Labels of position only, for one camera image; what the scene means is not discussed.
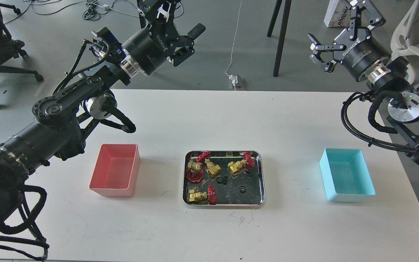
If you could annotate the white power adapter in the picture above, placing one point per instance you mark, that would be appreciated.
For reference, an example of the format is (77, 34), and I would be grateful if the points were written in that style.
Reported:
(238, 83)

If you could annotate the metal tray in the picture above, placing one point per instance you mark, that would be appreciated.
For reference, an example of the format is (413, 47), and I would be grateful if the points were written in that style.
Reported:
(228, 195)

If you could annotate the white office chair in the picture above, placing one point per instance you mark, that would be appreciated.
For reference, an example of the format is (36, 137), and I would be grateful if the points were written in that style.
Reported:
(405, 39)

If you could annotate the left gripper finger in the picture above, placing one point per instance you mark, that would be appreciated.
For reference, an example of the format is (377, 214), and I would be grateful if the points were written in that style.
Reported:
(182, 48)
(158, 10)

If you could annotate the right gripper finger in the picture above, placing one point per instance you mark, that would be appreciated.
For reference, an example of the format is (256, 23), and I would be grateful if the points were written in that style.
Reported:
(318, 49)
(363, 15)

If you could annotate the white cardboard box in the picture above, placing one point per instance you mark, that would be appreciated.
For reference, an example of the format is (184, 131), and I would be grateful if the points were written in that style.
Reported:
(337, 14)

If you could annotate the brass valve red handle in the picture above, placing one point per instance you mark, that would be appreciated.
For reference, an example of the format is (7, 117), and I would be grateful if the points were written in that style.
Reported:
(194, 170)

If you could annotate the blue plastic box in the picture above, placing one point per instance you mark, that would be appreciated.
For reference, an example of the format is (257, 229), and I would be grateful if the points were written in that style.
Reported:
(345, 175)

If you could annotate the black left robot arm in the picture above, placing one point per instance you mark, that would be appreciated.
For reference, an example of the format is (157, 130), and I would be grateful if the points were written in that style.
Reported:
(82, 100)

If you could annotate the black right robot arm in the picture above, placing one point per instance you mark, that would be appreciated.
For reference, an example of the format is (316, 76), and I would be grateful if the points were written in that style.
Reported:
(394, 103)

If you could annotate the brass valve bottom left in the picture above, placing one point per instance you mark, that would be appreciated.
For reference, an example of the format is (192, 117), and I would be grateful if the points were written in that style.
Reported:
(194, 196)

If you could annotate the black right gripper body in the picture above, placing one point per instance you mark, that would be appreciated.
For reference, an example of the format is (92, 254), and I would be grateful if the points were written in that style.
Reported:
(359, 54)

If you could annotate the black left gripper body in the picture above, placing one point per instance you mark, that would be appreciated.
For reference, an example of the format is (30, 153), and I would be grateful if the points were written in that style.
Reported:
(150, 47)

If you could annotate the brass valve center right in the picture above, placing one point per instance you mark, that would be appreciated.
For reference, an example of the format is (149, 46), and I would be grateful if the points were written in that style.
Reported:
(245, 164)

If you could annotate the pink plastic box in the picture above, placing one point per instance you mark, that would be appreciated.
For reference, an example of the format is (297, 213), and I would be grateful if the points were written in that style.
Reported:
(116, 170)

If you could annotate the brass valve center left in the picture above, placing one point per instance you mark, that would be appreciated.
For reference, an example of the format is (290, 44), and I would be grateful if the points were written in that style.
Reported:
(212, 169)

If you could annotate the black table leg right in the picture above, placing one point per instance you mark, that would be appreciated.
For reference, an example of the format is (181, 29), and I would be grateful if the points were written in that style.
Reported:
(283, 29)

